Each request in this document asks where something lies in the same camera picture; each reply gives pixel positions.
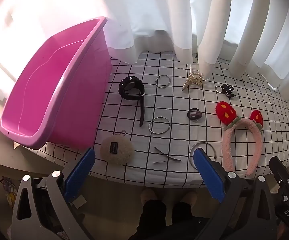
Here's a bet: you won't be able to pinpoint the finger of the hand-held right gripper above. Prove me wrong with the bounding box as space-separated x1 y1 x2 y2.
269 156 289 197

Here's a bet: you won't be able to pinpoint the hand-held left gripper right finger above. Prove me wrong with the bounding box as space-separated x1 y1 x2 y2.
193 148 277 240

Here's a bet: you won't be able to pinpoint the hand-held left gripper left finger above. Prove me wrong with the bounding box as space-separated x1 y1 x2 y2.
11 148 95 240

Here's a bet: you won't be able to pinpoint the silver bangle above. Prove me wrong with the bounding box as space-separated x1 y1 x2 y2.
149 117 171 135
189 142 216 167

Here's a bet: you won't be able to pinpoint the beige fluffy pompom keychain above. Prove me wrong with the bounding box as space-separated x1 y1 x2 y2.
100 131 135 165

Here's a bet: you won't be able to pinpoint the metal hair pin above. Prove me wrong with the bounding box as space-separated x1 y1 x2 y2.
153 158 182 164
155 147 176 160

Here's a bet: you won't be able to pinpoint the dark hair tie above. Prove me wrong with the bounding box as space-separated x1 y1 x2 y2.
187 108 202 122

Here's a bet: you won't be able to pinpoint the pink strawberry headband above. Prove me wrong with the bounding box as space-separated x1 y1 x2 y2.
215 101 264 177

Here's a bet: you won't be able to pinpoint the black hair claw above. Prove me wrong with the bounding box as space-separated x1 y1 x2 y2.
221 83 235 99

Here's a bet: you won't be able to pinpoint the pink plastic bin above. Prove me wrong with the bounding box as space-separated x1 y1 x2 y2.
0 16 113 150

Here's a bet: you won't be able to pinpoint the pearl hair claw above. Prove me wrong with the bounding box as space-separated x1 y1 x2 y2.
182 65 210 92

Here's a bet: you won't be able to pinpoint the black wrist watch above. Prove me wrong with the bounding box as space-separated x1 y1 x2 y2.
119 76 146 127

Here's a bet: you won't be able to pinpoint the small silver bracelet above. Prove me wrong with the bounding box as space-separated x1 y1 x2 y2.
155 74 171 89

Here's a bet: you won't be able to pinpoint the beige fluffy slipper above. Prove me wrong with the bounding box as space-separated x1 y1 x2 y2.
141 189 159 204
180 191 197 205

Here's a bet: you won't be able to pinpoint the white black checkered tablecloth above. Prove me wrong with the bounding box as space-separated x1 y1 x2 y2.
26 51 289 188

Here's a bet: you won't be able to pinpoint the person's black trousers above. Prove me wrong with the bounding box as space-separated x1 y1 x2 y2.
128 200 210 240

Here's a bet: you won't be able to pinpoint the colourful printed bag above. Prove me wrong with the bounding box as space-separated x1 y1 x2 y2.
0 176 18 205

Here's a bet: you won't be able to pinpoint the white curtain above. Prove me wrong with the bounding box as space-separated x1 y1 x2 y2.
0 0 289 90

